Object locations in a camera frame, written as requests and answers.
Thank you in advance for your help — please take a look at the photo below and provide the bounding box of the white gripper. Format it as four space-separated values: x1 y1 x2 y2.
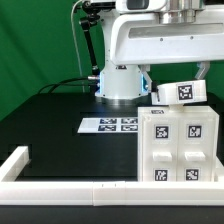
110 8 224 100

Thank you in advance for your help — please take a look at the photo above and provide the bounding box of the white block with markers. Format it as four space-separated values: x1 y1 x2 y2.
151 80 207 105

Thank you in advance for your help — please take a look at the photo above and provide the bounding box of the white door panel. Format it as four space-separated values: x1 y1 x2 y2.
142 118 178 182
177 116 214 182

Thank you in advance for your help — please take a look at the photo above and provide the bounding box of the white cabinet body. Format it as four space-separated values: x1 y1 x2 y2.
137 106 219 182

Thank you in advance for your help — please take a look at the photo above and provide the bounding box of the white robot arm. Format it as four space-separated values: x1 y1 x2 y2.
82 0 224 100

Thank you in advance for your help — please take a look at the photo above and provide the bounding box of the white U-shaped fence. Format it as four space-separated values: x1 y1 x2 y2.
0 146 224 206

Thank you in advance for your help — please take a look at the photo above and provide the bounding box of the white marker base plate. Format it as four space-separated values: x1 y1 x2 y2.
78 117 138 134

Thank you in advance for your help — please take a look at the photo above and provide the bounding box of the grey cable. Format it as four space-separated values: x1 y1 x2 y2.
70 0 86 94

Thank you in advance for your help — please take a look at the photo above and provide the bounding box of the black cable bundle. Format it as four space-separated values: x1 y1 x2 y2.
37 77 101 95

